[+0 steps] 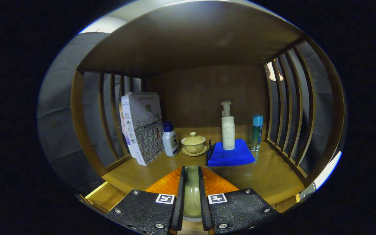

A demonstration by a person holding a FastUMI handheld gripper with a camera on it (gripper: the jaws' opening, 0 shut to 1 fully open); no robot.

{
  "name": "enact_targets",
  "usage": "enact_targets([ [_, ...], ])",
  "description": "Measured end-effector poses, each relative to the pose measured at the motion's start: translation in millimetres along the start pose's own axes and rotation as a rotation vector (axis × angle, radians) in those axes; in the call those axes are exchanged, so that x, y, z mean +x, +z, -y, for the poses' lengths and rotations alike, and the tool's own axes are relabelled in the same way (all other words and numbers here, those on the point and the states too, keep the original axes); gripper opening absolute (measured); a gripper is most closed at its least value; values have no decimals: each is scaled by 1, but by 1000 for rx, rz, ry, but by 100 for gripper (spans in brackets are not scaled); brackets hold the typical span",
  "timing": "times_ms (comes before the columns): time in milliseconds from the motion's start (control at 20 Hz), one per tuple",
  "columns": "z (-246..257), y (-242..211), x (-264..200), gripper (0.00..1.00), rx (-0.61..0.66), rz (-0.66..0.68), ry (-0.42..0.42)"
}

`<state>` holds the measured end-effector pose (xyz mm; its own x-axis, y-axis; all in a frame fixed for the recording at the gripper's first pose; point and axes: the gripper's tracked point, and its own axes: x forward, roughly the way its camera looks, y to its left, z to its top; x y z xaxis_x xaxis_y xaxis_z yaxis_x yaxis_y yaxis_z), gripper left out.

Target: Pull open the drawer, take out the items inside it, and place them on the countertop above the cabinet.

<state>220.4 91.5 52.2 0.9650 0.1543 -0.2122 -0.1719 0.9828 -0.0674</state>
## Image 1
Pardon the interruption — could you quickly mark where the green ceramic cup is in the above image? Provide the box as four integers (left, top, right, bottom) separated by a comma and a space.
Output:
183, 165, 203, 218

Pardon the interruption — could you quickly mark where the blue folded cloth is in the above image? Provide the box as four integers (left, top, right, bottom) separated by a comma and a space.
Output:
206, 138, 256, 167

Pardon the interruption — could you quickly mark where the wooden countertop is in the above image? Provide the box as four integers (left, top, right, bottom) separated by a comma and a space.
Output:
102, 126, 306, 206

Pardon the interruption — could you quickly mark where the wooden drawer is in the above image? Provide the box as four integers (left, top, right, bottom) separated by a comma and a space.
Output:
79, 181, 301, 235

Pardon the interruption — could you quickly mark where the wooden cabinet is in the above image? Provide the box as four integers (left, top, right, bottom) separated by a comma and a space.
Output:
70, 0, 345, 214

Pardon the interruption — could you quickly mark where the yellow lidded teacup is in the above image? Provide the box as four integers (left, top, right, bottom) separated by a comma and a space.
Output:
180, 132, 208, 157

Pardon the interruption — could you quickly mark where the thick white book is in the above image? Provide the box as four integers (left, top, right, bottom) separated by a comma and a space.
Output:
121, 92, 165, 166

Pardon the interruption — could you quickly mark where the white bottle blue cap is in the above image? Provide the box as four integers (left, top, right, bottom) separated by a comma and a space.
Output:
162, 121, 179, 157

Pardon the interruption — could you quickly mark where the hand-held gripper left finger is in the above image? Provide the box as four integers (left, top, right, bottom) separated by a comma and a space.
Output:
106, 165, 186, 235

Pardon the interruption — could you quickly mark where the clear blue bottle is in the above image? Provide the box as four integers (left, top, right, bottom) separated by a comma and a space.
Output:
250, 114, 264, 152

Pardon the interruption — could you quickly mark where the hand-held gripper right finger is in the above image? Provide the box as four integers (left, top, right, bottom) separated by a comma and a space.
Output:
198, 165, 280, 235

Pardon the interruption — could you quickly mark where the white pump bottle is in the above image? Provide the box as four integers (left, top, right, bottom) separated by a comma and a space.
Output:
221, 101, 236, 151

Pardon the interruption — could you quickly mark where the thin purple book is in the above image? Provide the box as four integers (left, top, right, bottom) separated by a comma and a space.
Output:
119, 101, 133, 154

